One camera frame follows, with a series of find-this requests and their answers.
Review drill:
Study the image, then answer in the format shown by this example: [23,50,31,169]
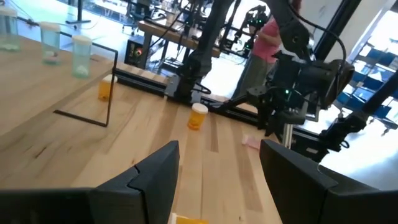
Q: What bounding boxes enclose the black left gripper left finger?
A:
[0,140,181,224]

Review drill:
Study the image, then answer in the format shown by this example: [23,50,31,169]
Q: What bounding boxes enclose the black computer tower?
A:
[124,34,147,68]

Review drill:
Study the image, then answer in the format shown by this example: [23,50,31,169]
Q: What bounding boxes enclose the wooden desk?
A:
[138,18,221,69]

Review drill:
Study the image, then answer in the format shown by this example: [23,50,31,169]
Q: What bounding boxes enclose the person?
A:
[231,0,303,100]

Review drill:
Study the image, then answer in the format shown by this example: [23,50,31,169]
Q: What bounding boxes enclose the black drawer cabinet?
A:
[290,130,330,162]

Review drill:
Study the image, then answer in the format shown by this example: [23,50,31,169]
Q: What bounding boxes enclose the black perforated stand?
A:
[65,0,91,25]

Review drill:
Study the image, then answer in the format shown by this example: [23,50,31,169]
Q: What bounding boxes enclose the wooden shelf black metal frame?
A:
[0,17,120,147]

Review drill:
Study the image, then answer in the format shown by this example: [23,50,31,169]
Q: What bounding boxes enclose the rack with blue bins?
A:
[335,40,398,125]

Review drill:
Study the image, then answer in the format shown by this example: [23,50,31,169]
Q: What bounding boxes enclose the pink object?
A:
[241,134,262,150]

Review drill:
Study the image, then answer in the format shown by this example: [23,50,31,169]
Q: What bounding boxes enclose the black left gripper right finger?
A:
[259,139,398,224]

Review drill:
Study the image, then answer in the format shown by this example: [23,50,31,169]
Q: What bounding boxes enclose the black aluminium table frame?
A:
[113,0,398,162]

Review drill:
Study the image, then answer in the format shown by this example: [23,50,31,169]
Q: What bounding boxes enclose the silver aluminium bracket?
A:
[282,123,295,149]

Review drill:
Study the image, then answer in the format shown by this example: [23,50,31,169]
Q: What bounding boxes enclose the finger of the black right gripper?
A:
[266,111,306,136]
[257,107,271,131]

